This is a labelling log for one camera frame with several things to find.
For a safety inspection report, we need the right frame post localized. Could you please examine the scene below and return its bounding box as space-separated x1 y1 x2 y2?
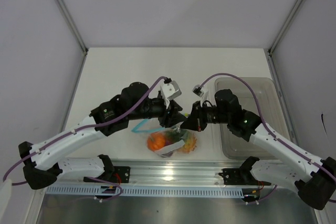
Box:
268 0 306 57

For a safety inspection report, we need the orange toy pumpkin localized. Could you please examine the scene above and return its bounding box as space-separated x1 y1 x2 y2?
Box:
147 132 166 152

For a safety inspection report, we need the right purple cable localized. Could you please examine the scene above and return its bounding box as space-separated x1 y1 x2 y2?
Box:
196 73 336 206

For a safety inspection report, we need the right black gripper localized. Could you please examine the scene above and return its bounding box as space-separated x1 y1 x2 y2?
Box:
181 100 230 132

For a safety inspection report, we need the slotted cable duct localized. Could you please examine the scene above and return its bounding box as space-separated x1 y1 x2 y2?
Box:
46 184 244 198

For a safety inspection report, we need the clear plastic food container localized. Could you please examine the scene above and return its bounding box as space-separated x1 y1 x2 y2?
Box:
215 77 289 160

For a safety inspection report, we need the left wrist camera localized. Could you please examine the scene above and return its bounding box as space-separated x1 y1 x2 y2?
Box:
160 78 182 109

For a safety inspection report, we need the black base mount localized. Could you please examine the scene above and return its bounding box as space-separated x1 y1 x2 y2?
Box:
83 166 130 184
218 168 258 186

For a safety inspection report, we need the left frame post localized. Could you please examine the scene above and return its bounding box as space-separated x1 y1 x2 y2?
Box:
54 0 88 55

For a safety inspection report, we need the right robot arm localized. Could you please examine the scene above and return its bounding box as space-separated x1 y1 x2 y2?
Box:
181 89 335 210

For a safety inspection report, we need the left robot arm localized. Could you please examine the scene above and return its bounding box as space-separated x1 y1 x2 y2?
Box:
18 79 184 190

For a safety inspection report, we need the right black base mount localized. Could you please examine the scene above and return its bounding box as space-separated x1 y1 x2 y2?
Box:
218 168 258 186

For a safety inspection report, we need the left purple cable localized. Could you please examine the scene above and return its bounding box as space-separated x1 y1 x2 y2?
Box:
4 76 171 204

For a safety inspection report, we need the purple cable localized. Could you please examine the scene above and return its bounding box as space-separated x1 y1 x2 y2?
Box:
196 73 336 206
4 76 171 204

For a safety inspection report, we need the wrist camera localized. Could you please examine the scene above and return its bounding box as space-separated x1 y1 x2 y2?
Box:
160 78 182 109
192 84 208 105

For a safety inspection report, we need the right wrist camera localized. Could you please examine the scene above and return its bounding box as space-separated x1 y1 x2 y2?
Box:
192 84 208 105

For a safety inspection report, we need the frame post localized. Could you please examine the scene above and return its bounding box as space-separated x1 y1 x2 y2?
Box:
54 0 88 55
268 0 306 57

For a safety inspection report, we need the clear zip top bag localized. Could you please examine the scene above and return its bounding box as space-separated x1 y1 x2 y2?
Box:
131 119 198 158

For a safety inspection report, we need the aluminium rail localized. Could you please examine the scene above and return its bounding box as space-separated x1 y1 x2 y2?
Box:
24 155 230 190

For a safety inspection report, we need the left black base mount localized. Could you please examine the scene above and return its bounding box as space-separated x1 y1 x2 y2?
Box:
83 166 130 184

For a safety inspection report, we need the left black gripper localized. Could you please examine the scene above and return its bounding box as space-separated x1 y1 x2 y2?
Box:
128 97 187 128

